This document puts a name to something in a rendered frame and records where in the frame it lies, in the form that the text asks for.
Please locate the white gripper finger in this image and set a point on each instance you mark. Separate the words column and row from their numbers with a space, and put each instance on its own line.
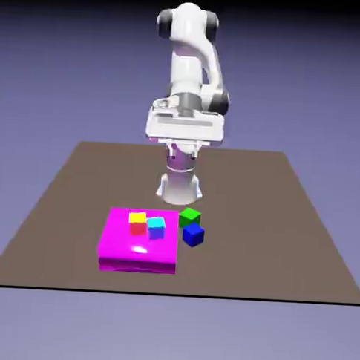
column 195, row 151
column 171, row 148

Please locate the small yellow cube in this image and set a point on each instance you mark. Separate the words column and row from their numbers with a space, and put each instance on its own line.
column 137, row 222

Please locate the small cyan cube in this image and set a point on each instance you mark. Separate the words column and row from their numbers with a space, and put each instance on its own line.
column 156, row 228

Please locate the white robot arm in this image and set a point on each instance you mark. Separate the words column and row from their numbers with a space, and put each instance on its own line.
column 186, row 67

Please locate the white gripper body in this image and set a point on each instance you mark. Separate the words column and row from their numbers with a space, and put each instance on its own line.
column 184, row 129

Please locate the small blue cube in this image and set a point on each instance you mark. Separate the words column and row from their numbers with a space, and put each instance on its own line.
column 193, row 234

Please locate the small green cube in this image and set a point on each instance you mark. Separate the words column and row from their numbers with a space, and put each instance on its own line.
column 189, row 216

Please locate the large magenta box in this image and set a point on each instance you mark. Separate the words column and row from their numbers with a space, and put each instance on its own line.
column 137, row 249

